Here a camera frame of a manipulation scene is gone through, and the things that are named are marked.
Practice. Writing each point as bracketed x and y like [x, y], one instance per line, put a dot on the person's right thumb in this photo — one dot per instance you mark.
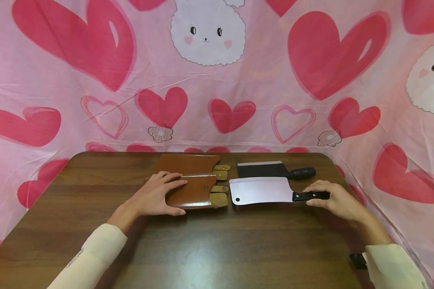
[316, 202]

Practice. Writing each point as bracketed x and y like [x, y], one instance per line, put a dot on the person's left thumb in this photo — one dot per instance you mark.
[175, 211]

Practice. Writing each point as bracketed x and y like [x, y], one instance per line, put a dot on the silver blade cleaver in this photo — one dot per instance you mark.
[260, 190]

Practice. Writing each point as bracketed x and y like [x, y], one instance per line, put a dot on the person's left middle finger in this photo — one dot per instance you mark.
[170, 175]

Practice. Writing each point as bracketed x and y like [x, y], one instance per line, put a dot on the person's right hand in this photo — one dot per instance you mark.
[341, 202]

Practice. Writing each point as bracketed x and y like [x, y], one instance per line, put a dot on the person's left hand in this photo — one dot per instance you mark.
[150, 198]

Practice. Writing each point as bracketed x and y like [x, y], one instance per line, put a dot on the black blade cleaver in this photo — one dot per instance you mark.
[262, 170]

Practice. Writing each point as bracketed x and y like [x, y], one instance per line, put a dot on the person's left forearm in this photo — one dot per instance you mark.
[94, 253]

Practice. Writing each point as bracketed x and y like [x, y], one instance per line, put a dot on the black wrist band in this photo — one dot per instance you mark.
[358, 261]

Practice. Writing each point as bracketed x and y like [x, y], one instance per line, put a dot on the person's left index finger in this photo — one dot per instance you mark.
[175, 185]

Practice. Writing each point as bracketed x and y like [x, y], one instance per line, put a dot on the person's right index finger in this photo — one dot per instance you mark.
[316, 186]

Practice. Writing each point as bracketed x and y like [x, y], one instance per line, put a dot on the person's right forearm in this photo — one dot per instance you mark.
[387, 257]

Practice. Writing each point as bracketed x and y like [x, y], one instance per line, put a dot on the brown leather knife sheath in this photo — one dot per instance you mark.
[193, 194]
[188, 164]

